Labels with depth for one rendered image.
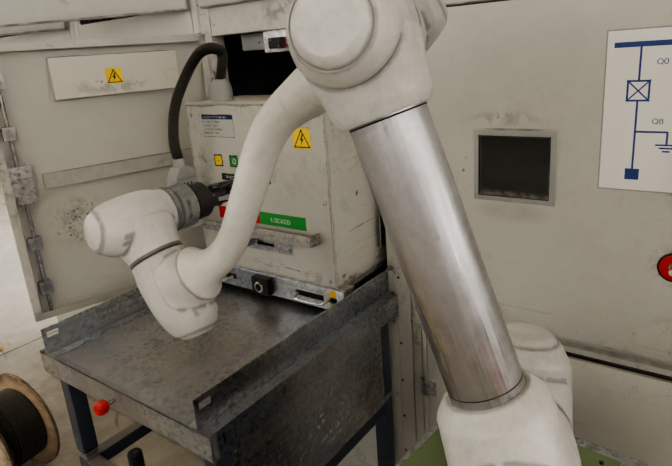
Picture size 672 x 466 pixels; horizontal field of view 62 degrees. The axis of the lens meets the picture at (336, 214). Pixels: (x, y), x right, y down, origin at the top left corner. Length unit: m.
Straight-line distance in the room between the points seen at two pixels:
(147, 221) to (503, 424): 0.66
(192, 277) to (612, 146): 0.83
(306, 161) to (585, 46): 0.65
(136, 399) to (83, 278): 0.62
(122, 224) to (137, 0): 1.02
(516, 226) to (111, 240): 0.85
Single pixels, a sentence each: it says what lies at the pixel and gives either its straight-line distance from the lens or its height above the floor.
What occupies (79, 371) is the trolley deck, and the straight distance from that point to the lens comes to 1.44.
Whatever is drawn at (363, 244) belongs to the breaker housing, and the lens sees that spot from 1.48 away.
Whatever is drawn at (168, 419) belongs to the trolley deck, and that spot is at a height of 0.84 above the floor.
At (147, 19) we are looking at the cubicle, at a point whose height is 1.64.
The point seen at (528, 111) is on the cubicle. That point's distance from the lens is 1.25.
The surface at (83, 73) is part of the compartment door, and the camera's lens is 1.69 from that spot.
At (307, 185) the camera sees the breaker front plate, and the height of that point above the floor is 1.19.
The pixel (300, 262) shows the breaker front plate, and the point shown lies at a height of 0.98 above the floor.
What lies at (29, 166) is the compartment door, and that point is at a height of 1.27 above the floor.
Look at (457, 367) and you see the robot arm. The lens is 0.72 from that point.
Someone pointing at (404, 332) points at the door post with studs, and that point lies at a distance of 1.59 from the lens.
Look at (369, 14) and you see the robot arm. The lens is 0.59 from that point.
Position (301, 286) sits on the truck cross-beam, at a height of 0.91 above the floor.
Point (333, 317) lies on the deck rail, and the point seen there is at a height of 0.89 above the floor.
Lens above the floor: 1.51
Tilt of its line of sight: 16 degrees down
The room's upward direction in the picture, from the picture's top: 4 degrees counter-clockwise
